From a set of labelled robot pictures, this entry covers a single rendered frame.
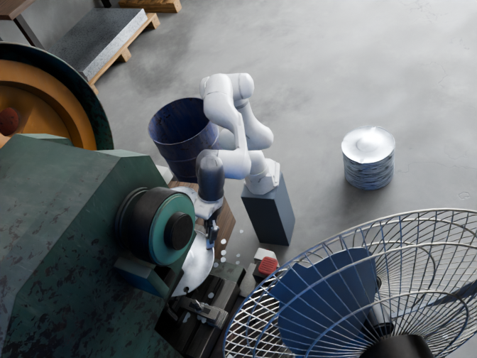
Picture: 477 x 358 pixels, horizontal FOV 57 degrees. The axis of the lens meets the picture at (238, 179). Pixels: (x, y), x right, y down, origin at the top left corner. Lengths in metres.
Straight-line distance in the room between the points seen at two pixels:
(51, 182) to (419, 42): 3.11
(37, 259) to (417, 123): 2.55
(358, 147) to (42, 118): 1.69
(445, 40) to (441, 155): 1.16
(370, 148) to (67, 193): 1.88
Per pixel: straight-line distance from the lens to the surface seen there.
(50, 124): 1.63
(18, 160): 1.25
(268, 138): 1.94
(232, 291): 1.67
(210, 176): 1.37
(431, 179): 2.77
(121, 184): 1.07
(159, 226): 1.02
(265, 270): 1.61
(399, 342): 0.82
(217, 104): 1.57
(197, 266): 1.67
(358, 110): 3.19
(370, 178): 2.62
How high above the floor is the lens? 2.15
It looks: 47 degrees down
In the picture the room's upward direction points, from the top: 22 degrees counter-clockwise
